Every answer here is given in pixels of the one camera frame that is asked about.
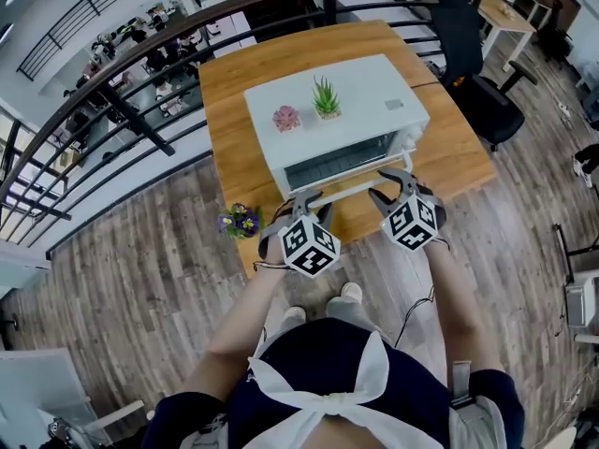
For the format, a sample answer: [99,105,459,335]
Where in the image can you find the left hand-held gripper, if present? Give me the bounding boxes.
[257,190,341,281]

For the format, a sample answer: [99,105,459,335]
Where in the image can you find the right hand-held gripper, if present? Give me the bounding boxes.
[367,167,447,254]

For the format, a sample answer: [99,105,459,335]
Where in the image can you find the white oven door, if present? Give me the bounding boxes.
[275,131,417,205]

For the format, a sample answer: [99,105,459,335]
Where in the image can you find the person's left forearm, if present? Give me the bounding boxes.
[200,259,294,364]

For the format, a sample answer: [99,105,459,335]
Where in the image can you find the person's right forearm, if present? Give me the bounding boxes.
[420,240,504,372]

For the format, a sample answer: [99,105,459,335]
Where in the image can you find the white toaster oven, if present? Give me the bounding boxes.
[242,52,431,201]

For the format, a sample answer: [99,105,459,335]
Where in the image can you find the purple potted flowers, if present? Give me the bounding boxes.
[217,202,266,241]

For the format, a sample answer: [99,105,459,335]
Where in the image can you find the person's right white shoe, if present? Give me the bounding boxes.
[340,282,364,306]

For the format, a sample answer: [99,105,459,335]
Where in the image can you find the pink potted succulent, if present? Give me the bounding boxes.
[271,104,303,134]

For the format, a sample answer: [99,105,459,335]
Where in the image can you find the green potted succulent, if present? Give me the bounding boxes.
[311,75,343,122]

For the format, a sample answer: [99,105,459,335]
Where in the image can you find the person's grey trousers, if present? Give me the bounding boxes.
[278,297,394,345]

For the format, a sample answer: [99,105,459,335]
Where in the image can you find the navy top white collar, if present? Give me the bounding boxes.
[153,315,525,449]

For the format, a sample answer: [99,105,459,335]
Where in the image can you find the wooden table white legs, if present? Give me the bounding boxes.
[475,0,537,72]

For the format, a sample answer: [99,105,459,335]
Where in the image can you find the white box appliance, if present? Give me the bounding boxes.
[563,276,599,330]

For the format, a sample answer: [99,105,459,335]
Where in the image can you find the light wooden board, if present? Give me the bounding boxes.
[546,426,577,449]

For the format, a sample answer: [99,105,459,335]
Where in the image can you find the thin black metal railing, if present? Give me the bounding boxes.
[16,0,158,81]

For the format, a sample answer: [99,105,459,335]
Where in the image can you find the white desk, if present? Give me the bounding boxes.
[0,347,147,449]

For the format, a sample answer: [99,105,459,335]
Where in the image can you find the black cable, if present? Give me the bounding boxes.
[392,236,453,350]

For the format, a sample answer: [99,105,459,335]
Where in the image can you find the black metal frame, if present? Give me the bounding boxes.
[551,222,599,285]

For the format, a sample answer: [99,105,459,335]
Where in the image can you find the grey shoulder strap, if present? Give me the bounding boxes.
[448,360,509,449]
[189,412,230,449]

